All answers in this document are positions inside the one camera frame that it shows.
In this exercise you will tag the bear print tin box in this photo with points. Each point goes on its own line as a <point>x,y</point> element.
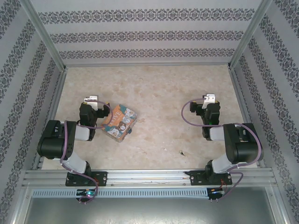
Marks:
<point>119,123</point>

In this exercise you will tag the silver box latch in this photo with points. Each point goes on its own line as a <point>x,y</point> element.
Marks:
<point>130,131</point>

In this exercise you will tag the small metal key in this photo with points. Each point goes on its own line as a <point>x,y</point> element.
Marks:
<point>181,153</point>

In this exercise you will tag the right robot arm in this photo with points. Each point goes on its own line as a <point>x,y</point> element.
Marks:
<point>245,149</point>

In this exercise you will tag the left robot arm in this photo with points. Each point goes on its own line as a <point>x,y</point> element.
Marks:
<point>53,142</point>

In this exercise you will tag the grey sheet metal tray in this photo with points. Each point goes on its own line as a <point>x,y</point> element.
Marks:
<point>149,212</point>

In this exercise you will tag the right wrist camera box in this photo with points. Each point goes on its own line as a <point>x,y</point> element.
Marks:
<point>210,96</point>

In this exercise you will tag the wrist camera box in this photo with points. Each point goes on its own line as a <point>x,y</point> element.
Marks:
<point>92,99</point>
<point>210,96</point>

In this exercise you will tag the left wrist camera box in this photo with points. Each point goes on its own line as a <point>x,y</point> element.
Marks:
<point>92,99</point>

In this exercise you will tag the long aluminium table edge rail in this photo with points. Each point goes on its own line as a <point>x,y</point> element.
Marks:
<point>147,64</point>

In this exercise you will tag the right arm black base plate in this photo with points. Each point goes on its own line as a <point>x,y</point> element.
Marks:
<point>196,178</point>

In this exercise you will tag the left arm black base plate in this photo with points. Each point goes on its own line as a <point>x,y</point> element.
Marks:
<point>102,178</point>

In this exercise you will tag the aluminium frame post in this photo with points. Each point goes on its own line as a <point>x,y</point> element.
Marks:
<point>251,32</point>
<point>44,37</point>

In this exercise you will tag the wide aluminium mounting rail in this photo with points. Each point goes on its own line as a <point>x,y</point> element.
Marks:
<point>147,178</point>

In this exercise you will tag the short aluminium frame strut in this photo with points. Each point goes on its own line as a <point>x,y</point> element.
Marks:
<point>279,207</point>
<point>19,207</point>

